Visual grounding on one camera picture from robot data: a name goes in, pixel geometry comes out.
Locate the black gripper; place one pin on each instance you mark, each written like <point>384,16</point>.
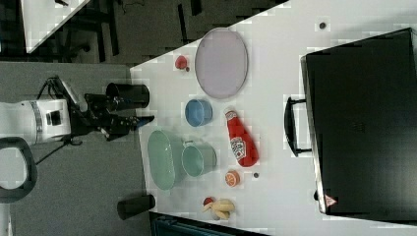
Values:
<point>93,114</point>

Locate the red felt ketchup bottle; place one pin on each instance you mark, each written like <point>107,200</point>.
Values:
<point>241,142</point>

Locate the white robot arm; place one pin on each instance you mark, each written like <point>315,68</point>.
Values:
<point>52,120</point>

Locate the green oval strainer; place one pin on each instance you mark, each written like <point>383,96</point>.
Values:
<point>165,159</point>

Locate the black cylinder upper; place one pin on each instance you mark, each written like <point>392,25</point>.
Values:
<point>128,96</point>

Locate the black cylinder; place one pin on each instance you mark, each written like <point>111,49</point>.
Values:
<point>134,206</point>
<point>128,96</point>

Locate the blue bowl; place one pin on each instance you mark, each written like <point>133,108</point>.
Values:
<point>198,112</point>

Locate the black cylinder lower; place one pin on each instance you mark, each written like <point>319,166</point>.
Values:
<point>134,206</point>

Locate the green metal cup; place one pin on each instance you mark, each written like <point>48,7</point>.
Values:
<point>198,158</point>

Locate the red felt strawberry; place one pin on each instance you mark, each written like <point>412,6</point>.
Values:
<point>181,63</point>

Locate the dark teal crate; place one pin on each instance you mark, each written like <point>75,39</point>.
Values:
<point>168,225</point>

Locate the small red felt fruit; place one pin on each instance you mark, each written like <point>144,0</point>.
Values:
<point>208,200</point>

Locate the round grey plate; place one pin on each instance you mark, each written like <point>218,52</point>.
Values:
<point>221,63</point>

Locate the orange slice toy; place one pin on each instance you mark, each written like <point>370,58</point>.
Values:
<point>232,178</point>

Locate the yellow felt banana bunch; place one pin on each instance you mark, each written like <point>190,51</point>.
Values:
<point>220,208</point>

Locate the black toaster oven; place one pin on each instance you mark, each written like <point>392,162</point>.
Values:
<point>361,107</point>

